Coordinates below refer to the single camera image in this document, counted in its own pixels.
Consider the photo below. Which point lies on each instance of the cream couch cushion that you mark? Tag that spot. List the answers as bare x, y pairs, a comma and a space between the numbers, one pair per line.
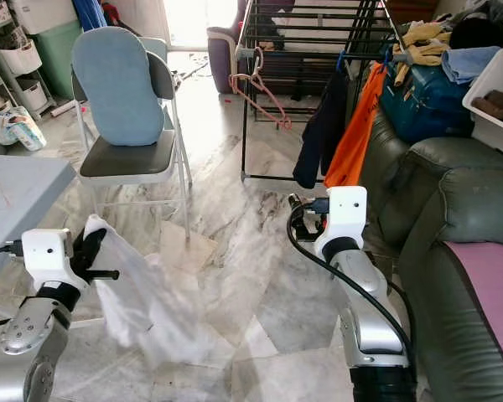
314, 25

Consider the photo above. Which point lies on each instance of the blue hanging garment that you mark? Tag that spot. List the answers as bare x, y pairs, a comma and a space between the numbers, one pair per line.
90, 13

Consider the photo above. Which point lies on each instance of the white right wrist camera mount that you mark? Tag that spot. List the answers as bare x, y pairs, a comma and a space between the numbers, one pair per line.
344, 213

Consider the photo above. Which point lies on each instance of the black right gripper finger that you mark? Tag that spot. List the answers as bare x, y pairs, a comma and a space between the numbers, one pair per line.
293, 208

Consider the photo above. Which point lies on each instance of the pink plastic clothes hanger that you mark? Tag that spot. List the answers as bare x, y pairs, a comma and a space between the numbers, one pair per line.
261, 88

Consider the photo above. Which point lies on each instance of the mustard yellow clothes pile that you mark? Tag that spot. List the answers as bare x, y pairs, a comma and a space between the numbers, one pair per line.
423, 42

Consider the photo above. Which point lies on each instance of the black fabric bag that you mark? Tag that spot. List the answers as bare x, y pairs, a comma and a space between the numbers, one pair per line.
476, 32

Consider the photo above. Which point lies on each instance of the white lidded storage box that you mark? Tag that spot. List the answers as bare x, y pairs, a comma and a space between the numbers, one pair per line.
42, 15

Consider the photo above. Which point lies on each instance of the grey seat folding chair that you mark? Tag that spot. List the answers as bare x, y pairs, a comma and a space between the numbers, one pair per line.
130, 159

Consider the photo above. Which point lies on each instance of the orange shirt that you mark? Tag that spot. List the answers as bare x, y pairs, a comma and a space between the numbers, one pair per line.
360, 134

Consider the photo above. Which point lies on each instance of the purple armchair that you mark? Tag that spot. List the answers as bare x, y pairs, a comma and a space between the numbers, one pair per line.
222, 59

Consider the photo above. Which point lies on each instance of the grey shelf with white bins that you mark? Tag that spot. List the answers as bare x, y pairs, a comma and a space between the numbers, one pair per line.
12, 54

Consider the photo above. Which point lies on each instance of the blue oblong cushion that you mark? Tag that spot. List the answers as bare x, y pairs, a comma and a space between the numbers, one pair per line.
117, 88

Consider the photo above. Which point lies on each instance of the black metal drying rack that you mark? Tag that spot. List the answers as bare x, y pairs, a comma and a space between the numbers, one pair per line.
318, 50

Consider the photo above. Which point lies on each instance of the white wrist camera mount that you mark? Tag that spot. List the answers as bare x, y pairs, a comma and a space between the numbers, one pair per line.
46, 258
344, 213

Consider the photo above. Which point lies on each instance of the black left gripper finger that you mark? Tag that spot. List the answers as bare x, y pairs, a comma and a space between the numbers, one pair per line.
88, 249

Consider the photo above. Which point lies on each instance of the plastic wrapped tissue pack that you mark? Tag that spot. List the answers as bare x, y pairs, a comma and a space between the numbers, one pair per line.
18, 130

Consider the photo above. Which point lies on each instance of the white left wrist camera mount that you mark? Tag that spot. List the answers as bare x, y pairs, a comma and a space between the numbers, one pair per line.
46, 258

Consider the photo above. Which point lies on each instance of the green plastic storage bin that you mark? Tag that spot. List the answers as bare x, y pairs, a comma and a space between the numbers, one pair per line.
59, 54

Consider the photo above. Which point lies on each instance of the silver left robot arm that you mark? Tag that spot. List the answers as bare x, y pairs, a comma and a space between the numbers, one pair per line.
33, 343

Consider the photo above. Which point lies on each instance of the pale grey plastic folding table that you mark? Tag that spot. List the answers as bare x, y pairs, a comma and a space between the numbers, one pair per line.
21, 201

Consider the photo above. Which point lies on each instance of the folded blue towel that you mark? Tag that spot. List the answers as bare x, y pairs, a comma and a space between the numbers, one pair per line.
469, 63

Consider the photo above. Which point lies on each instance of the white open storage bin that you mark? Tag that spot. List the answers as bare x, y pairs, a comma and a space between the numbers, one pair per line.
495, 134

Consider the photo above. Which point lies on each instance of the dark navy shirt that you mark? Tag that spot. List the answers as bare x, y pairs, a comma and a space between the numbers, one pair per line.
318, 134

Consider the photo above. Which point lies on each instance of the pink mat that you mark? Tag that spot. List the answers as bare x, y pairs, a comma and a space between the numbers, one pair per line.
486, 293

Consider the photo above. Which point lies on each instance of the white shirt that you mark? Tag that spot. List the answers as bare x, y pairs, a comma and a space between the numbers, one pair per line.
151, 301

